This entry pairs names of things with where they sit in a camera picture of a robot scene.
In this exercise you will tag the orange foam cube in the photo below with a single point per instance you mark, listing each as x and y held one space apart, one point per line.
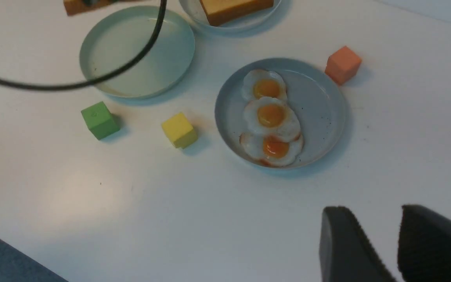
342 65

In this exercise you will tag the large grey egg plate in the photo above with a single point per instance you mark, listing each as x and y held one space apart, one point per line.
315 98

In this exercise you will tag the yellow foam cube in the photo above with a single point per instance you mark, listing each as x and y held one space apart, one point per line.
179 131

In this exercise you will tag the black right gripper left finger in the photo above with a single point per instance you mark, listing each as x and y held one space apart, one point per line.
345 252

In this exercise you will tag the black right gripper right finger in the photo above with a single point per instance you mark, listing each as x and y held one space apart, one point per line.
424 253

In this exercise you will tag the small blue bread plate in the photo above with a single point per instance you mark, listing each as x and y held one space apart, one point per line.
196 12

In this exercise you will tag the green foam cube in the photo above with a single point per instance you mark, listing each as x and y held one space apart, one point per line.
99 120

